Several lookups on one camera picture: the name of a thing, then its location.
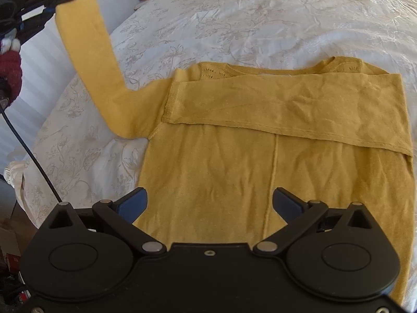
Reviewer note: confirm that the person's left forearm red sleeve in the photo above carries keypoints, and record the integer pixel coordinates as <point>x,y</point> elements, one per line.
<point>12,71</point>

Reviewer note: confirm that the white floral bedspread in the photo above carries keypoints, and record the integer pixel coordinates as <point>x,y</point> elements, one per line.
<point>260,22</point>

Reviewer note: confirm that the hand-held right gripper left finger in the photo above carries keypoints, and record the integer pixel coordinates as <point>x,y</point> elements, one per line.
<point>134,204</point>

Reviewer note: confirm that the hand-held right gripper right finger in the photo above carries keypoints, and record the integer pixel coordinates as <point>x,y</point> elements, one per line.
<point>286,206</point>

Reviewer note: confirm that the person's left hand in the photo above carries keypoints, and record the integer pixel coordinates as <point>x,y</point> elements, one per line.
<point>11,44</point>

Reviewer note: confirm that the mustard yellow knit sweater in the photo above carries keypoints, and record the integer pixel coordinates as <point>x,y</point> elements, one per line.
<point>228,156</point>

